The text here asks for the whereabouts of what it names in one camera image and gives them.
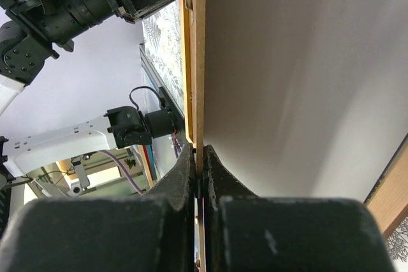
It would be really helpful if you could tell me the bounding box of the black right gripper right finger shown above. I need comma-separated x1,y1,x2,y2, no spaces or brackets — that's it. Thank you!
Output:
204,146,394,271

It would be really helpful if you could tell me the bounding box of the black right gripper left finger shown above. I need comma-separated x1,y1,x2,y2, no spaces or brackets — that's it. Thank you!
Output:
1,145,195,271

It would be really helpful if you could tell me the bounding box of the wooden picture frame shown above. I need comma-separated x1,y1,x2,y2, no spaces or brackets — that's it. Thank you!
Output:
177,0,408,240

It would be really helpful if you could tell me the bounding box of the brown frame backing board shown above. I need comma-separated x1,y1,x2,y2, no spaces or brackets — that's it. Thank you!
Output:
194,0,206,175

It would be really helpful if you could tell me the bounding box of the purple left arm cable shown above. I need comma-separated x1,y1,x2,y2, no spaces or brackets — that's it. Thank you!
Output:
98,149,148,195

